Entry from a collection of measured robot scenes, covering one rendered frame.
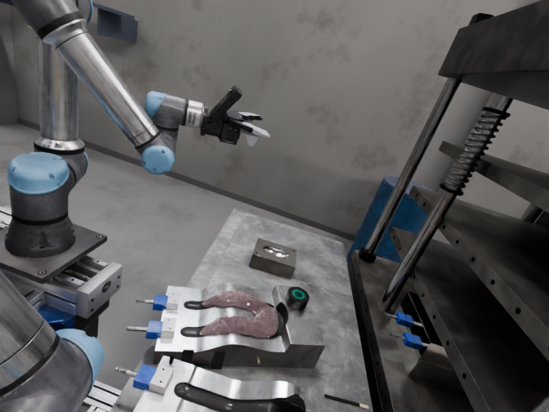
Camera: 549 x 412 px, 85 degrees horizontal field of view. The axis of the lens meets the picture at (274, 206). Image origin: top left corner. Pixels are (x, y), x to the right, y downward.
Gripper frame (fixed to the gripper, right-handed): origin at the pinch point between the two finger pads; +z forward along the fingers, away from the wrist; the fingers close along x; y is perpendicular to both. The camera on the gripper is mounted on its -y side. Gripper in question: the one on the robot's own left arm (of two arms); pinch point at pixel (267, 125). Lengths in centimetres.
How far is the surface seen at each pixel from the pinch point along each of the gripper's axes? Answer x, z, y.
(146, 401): 57, -24, 49
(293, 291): 25, 21, 48
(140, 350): -12, -28, 149
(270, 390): 58, 5, 46
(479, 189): -114, 262, 48
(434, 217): 12, 73, 16
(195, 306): 25, -12, 58
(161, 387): 55, -21, 47
